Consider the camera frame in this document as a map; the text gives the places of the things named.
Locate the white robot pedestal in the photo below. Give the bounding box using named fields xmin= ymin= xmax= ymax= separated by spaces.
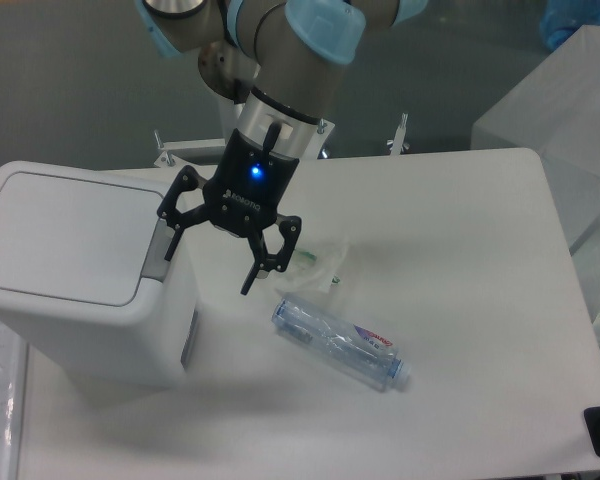
xmin=197 ymin=39 xmax=331 ymax=164

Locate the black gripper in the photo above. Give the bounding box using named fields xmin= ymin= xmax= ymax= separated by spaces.
xmin=154 ymin=127 xmax=303 ymax=296

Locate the crumpled clear plastic wrapper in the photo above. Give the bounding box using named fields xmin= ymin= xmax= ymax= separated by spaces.
xmin=273 ymin=242 xmax=349 ymax=293

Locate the translucent plastic sheet left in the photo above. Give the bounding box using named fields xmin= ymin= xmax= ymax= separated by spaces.
xmin=0 ymin=322 xmax=28 ymax=479

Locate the clear plastic water bottle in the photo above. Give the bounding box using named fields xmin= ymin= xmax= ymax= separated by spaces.
xmin=271 ymin=294 xmax=411 ymax=392

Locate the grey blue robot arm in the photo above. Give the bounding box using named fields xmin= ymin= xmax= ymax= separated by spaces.
xmin=136 ymin=1 xmax=426 ymax=288

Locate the white trash can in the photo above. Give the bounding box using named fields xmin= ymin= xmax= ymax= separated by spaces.
xmin=0 ymin=161 xmax=198 ymax=388

